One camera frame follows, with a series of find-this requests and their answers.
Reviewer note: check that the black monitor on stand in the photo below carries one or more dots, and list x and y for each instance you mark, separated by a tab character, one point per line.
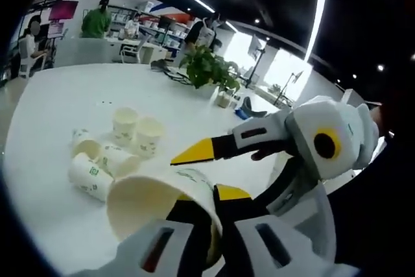
254	45

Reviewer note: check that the blue tissue box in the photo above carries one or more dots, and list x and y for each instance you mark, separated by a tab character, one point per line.
246	108

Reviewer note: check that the person's dark clothing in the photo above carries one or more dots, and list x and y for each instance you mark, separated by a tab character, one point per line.
373	209

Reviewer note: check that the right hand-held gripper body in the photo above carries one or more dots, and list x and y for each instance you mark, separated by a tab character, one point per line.
350	127

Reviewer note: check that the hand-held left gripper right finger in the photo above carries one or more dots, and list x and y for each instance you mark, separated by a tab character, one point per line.
253	251

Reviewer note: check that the pink wall screen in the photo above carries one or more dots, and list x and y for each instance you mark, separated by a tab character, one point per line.
63	9

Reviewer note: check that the pile of paper cups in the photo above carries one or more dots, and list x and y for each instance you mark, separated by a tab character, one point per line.
87	176

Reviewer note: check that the green print paper cup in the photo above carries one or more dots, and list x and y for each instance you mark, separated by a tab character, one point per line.
142	199

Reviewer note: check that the grey partition panel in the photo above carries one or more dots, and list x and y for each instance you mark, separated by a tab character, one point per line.
81	53

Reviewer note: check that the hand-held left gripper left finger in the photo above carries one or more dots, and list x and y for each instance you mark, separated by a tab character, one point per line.
155	248

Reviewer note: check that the potted green plant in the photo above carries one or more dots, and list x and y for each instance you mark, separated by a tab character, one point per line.
204	66

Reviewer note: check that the white mesh office chair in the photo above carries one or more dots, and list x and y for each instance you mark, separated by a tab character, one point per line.
129	54

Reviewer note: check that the grey office chair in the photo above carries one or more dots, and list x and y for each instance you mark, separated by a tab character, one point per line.
321	212

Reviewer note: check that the white table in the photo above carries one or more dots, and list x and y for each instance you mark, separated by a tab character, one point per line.
65	111

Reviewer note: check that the storage shelves with boxes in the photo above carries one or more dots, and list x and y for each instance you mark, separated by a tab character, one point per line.
168	35

